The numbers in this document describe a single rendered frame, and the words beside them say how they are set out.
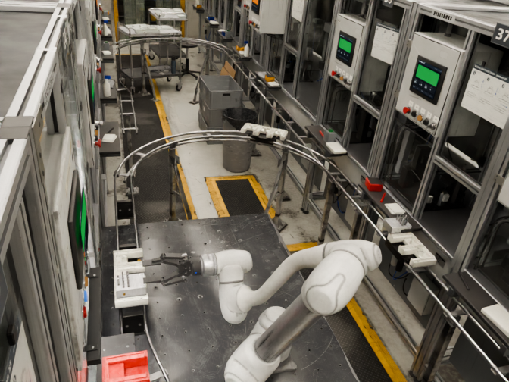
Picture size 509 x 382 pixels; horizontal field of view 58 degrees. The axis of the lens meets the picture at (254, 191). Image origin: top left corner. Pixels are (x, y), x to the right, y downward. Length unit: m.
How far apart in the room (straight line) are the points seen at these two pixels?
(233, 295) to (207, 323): 0.46
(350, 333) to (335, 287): 1.92
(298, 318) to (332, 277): 0.24
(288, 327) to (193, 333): 0.72
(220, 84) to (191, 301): 3.96
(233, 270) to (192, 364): 0.48
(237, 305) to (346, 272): 0.58
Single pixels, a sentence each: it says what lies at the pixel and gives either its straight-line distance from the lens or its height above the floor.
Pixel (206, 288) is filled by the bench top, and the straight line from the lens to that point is 2.45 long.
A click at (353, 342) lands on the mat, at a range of 3.24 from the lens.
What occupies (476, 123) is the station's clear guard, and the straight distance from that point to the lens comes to 2.49.
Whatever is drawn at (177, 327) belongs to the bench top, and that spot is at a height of 0.68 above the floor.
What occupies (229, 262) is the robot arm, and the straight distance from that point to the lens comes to 1.86.
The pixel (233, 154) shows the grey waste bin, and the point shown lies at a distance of 4.83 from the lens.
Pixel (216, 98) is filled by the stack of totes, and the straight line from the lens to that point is 5.35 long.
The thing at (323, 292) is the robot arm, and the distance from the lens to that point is 1.37.
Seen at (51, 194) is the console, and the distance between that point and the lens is 1.03.
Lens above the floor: 2.34
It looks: 30 degrees down
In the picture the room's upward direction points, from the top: 6 degrees clockwise
